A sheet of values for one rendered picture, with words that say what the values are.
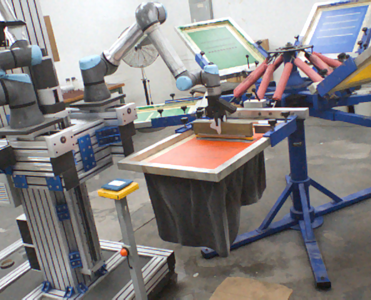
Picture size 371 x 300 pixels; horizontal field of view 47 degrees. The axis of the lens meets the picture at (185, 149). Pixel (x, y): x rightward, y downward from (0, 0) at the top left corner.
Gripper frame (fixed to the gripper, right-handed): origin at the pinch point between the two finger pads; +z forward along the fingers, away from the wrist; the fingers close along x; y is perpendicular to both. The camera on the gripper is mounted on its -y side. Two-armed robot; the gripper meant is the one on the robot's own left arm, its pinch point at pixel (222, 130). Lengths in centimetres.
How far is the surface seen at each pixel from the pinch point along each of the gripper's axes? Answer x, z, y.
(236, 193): 26.8, 22.0, -21.2
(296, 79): -89, -10, -5
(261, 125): -5.1, -2.4, -20.7
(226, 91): -132, 6, 79
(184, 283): 10, 100, 37
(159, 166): 51, 1, 2
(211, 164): 35.2, 4.8, -15.4
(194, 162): 34.2, 4.8, -5.1
